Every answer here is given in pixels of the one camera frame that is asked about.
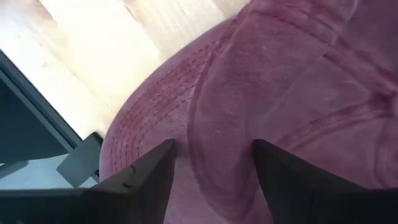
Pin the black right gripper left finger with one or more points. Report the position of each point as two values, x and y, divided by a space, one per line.
140 186

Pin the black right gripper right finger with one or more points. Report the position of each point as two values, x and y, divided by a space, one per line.
295 193

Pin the black aluminium table frame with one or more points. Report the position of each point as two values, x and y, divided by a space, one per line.
31 95

